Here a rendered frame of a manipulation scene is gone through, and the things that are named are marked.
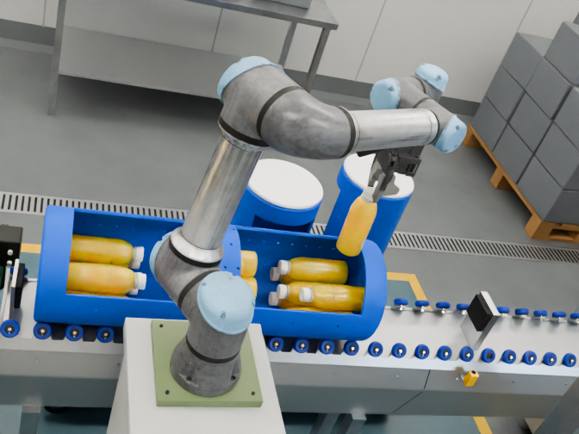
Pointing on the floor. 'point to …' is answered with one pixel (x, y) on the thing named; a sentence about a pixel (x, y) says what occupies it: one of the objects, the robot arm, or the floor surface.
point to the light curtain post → (563, 414)
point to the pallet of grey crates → (536, 130)
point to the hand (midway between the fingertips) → (370, 192)
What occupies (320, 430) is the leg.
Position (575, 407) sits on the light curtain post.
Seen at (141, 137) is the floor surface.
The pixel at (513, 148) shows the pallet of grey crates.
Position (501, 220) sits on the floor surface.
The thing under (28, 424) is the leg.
